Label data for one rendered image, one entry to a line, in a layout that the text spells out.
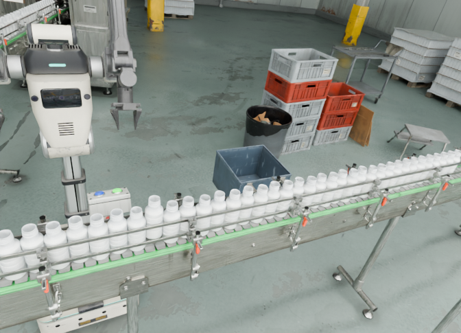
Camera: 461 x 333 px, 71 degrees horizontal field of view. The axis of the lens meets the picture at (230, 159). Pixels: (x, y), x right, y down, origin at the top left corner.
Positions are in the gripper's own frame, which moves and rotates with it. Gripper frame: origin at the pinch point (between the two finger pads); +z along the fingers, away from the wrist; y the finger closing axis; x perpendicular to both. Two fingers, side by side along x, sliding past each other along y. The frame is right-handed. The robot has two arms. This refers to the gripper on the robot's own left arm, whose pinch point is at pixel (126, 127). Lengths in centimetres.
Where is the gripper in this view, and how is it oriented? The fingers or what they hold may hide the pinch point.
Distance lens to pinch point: 131.6
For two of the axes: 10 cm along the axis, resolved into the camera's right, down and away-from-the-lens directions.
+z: 0.2, 9.9, 1.0
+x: -4.7, -0.8, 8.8
